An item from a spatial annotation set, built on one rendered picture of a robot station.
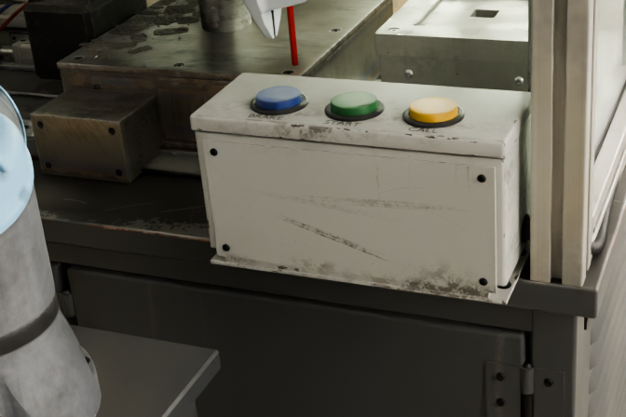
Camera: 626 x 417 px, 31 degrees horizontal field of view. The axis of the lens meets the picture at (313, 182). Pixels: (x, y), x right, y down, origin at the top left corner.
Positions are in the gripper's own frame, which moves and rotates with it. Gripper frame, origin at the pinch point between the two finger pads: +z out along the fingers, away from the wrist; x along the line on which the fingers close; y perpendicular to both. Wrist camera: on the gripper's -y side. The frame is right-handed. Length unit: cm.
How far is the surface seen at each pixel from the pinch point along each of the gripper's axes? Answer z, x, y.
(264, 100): 6.5, -1.8, 0.3
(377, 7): 12.4, 43.2, -5.5
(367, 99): 6.4, 0.3, 9.0
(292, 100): 6.6, -0.9, 2.6
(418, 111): 6.4, -1.5, 14.1
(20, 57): 20, 38, -57
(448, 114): 6.6, -1.1, 16.5
